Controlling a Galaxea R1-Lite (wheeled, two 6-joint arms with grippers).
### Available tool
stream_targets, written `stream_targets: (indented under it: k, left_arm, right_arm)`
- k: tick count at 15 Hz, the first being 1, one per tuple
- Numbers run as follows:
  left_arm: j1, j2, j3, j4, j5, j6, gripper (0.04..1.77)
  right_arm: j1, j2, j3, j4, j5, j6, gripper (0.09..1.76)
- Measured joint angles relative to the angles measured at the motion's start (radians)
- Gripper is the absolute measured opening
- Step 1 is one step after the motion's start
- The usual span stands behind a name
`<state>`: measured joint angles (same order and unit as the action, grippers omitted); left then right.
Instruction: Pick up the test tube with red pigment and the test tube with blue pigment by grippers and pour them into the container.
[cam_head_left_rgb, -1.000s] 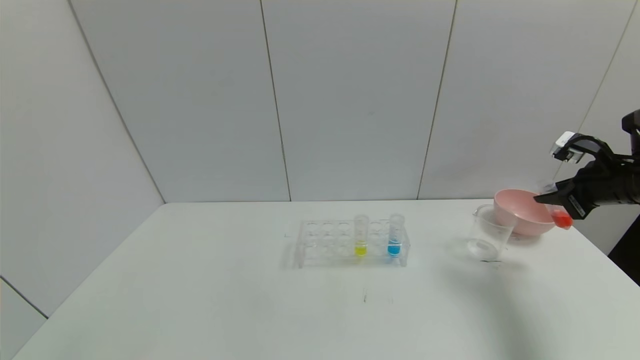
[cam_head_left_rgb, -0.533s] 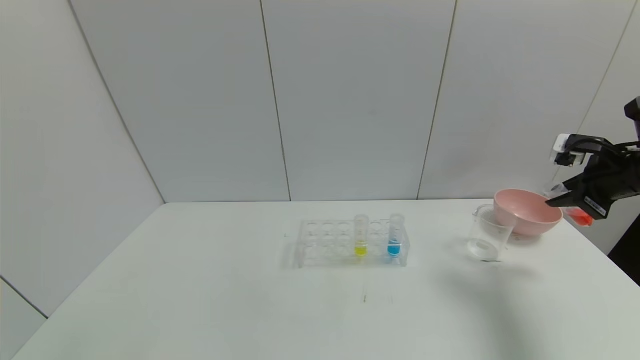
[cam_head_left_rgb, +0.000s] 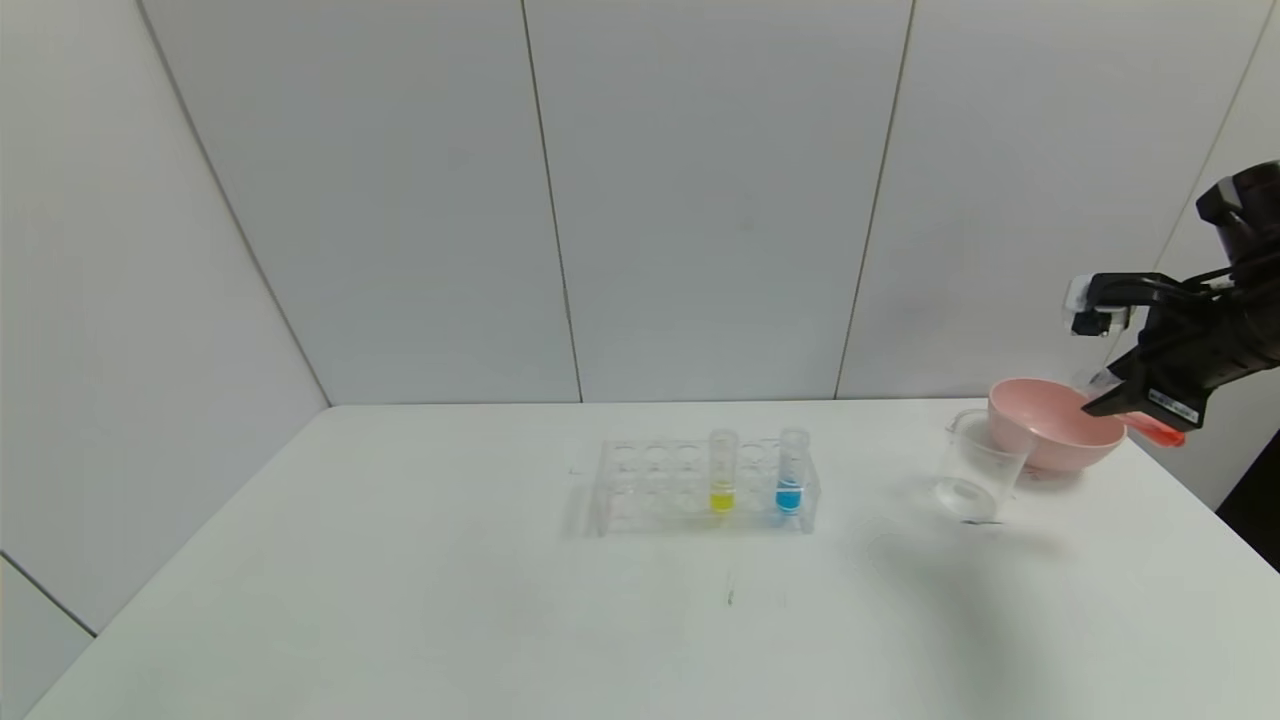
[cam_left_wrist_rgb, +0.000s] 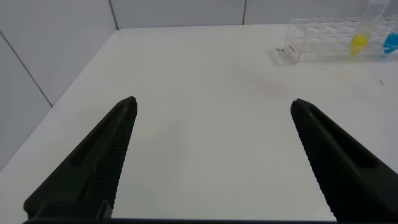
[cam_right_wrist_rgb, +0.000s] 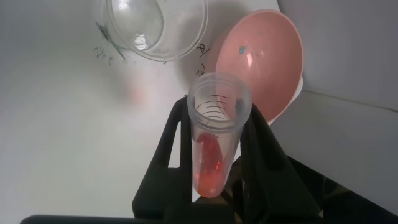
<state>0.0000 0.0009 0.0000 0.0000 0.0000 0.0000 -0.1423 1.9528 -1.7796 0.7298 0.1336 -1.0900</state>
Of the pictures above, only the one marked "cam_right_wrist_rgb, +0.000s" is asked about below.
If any clear glass beaker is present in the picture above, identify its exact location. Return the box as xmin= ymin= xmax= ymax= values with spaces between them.
xmin=105 ymin=0 xmax=209 ymax=62

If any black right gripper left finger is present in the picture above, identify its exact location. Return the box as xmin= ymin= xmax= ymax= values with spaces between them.
xmin=132 ymin=96 xmax=194 ymax=220

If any pink bowl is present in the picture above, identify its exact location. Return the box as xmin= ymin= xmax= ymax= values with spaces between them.
xmin=203 ymin=9 xmax=304 ymax=126

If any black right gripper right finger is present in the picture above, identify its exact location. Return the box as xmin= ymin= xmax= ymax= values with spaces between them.
xmin=231 ymin=103 xmax=324 ymax=224

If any test tube with red pigment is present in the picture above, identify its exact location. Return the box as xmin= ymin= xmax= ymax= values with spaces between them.
xmin=187 ymin=72 xmax=252 ymax=198

